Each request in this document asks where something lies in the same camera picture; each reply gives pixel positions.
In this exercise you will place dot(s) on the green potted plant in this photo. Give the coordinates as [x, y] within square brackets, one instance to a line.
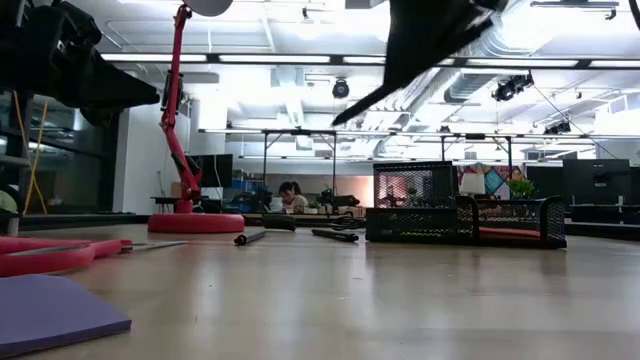
[522, 189]

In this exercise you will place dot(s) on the red desk lamp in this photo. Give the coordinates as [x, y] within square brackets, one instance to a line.
[195, 223]

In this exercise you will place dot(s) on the black ceiling-mounted camera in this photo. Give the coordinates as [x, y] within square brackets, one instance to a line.
[510, 87]

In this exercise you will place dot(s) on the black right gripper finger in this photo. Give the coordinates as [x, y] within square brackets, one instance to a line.
[425, 35]

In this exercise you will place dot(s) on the pale pink sticky note pad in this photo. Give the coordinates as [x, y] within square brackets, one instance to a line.
[510, 233]

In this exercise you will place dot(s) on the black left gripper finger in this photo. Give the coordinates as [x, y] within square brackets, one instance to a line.
[115, 90]

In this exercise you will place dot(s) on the purple sticky note pad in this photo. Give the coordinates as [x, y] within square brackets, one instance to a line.
[50, 310]

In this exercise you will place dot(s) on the large dark monitor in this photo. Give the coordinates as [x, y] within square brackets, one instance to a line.
[595, 180]

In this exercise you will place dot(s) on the black pen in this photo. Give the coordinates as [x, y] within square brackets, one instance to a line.
[250, 238]
[335, 235]

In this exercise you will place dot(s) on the colourful wall art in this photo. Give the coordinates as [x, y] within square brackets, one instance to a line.
[492, 180]

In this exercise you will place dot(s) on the black mesh desk organizer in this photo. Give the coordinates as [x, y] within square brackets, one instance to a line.
[415, 225]

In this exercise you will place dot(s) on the person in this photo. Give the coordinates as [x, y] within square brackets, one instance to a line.
[292, 197]

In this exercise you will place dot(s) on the black computer monitor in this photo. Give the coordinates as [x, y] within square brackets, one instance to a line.
[212, 170]

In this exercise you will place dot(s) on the black round hanging camera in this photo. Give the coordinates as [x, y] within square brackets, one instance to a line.
[340, 89]

